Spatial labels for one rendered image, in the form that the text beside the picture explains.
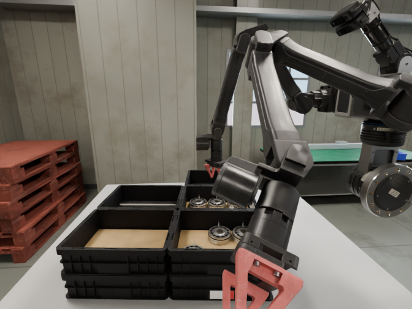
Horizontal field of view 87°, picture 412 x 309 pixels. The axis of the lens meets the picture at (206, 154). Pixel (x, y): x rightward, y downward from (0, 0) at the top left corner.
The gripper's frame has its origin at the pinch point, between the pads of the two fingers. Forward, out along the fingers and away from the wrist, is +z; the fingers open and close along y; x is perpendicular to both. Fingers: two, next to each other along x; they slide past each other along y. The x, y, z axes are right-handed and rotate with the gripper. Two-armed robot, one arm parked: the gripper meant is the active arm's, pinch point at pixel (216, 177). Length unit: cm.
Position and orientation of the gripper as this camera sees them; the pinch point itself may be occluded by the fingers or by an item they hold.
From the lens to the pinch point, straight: 110.2
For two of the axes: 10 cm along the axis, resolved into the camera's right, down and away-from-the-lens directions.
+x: 7.1, -1.8, 6.8
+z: 0.1, 9.7, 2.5
